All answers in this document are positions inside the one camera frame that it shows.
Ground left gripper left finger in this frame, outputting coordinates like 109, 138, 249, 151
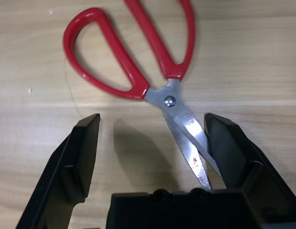
15, 113, 101, 229

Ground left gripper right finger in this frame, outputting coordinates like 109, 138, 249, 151
204, 112, 296, 192

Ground red handled scissors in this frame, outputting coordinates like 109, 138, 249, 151
62, 0, 223, 192

